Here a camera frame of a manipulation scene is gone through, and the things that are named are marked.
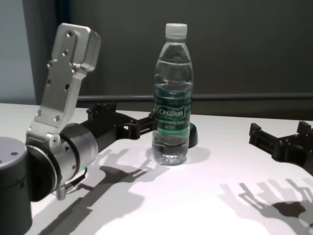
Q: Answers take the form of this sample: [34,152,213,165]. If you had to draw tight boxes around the blue vertical frame post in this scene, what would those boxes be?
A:
[55,0,71,25]

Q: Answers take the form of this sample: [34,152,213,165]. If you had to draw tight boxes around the grey horizontal rail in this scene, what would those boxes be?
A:
[77,94,313,103]

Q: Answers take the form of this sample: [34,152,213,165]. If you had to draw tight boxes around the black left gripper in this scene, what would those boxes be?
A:
[81,102,157,150]

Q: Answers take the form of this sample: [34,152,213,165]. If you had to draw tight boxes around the green YES button black base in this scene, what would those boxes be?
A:
[188,123,199,148]

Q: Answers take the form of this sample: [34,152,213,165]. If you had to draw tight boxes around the clear water bottle green label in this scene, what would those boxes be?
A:
[151,23,194,166]

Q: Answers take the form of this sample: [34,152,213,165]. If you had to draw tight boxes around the black cable with metal plug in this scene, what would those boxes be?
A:
[55,167,89,202]

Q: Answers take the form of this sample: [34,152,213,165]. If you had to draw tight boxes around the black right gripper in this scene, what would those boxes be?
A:
[248,121,313,177]

